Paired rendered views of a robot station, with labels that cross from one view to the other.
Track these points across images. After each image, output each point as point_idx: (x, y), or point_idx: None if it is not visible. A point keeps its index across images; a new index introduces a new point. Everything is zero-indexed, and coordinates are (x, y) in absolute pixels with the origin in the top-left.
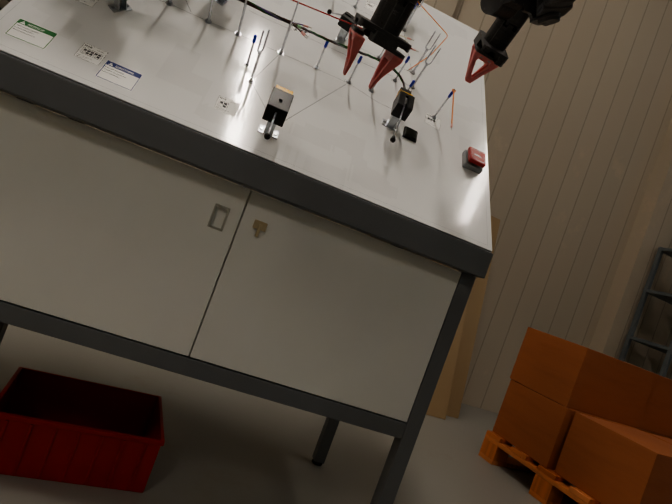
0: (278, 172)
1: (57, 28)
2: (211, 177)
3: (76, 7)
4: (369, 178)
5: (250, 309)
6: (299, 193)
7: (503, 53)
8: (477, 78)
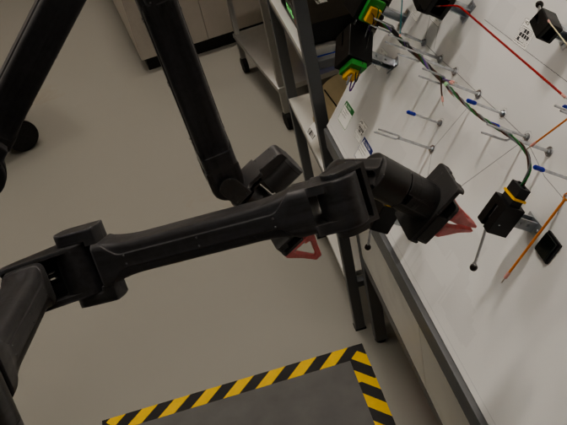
0: (398, 274)
1: (356, 105)
2: None
3: (372, 75)
4: (457, 307)
5: (435, 379)
6: (408, 300)
7: (413, 228)
8: (462, 232)
